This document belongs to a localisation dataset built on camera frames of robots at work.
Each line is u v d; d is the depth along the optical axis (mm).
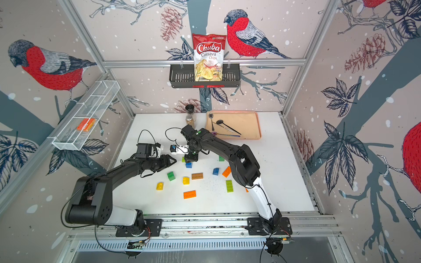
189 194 833
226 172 904
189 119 1049
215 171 904
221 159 936
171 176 875
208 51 850
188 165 905
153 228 730
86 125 701
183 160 879
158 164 790
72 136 700
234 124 1148
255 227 728
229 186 857
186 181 871
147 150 744
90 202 433
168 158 835
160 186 850
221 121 1163
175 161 890
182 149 792
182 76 946
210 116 1180
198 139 662
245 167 545
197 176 898
